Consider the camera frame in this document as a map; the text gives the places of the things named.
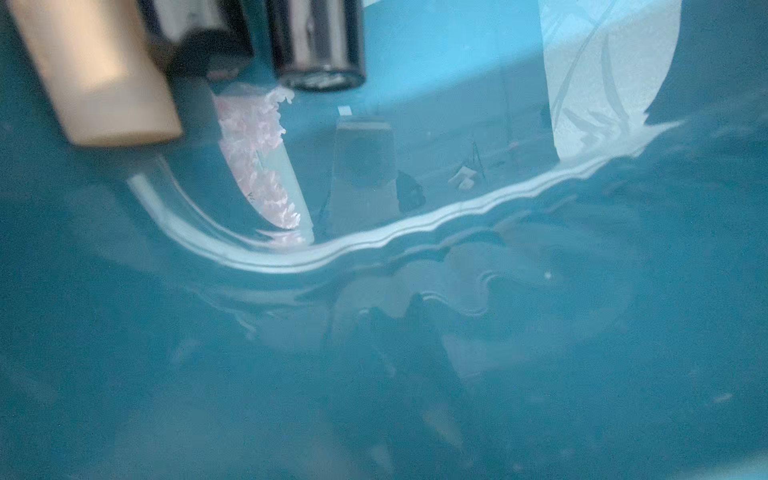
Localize teal plastic storage box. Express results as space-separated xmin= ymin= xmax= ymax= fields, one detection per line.
xmin=1 ymin=1 xmax=767 ymax=479

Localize black lipstick tube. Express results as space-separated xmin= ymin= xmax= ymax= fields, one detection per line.
xmin=266 ymin=0 xmax=366 ymax=92
xmin=136 ymin=0 xmax=254 ymax=81

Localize beige nude lipstick tube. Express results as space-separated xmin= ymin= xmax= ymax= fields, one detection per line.
xmin=7 ymin=1 xmax=183 ymax=147

